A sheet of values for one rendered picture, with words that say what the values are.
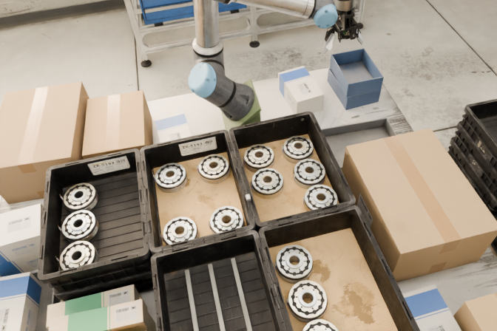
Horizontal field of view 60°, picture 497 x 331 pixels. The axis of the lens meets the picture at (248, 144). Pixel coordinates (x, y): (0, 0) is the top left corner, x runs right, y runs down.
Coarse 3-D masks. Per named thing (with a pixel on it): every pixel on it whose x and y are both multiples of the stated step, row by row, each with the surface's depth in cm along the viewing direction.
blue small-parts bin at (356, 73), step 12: (336, 60) 187; (348, 60) 189; (360, 60) 191; (372, 60) 181; (336, 72) 183; (348, 72) 186; (360, 72) 186; (372, 72) 183; (348, 84) 172; (360, 84) 174; (372, 84) 175; (348, 96) 177
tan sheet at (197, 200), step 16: (192, 160) 152; (192, 176) 147; (160, 192) 144; (176, 192) 143; (192, 192) 143; (208, 192) 142; (224, 192) 142; (160, 208) 139; (176, 208) 139; (192, 208) 139; (208, 208) 138; (240, 208) 138; (160, 224) 136; (208, 224) 135
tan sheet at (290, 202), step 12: (264, 144) 155; (276, 144) 155; (240, 156) 152; (276, 156) 151; (312, 156) 150; (276, 168) 147; (288, 168) 147; (288, 180) 144; (252, 192) 142; (288, 192) 141; (300, 192) 140; (264, 204) 138; (276, 204) 138; (288, 204) 138; (300, 204) 137; (264, 216) 135; (276, 216) 135
